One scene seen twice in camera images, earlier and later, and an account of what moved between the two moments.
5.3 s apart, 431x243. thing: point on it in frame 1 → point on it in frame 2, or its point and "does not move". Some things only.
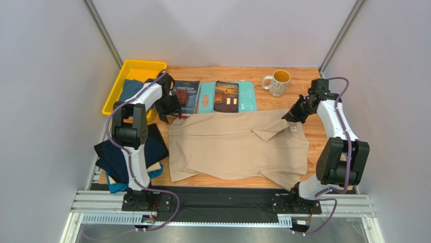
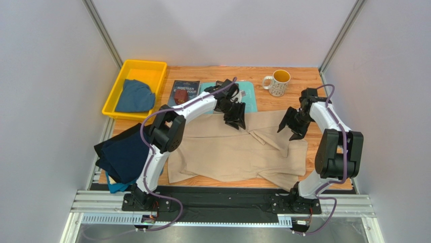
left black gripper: (175, 108) → (238, 119)
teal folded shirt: (115, 187) does not move
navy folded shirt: (116, 158) does not move
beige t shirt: (238, 145) does not move
